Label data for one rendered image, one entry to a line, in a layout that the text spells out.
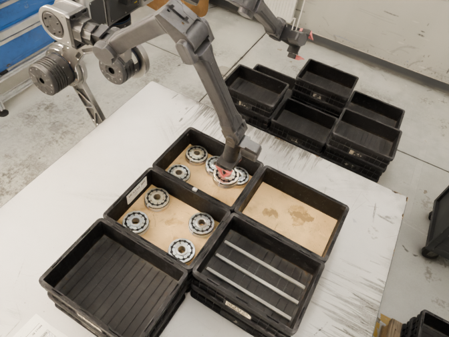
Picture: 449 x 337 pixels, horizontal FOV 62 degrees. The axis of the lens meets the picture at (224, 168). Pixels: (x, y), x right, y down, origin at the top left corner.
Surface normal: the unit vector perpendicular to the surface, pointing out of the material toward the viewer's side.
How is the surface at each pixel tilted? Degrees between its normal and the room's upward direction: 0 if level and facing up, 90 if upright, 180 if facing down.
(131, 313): 0
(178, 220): 0
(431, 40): 90
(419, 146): 0
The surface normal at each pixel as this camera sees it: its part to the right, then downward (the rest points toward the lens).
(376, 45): -0.47, 0.64
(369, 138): 0.11, -0.64
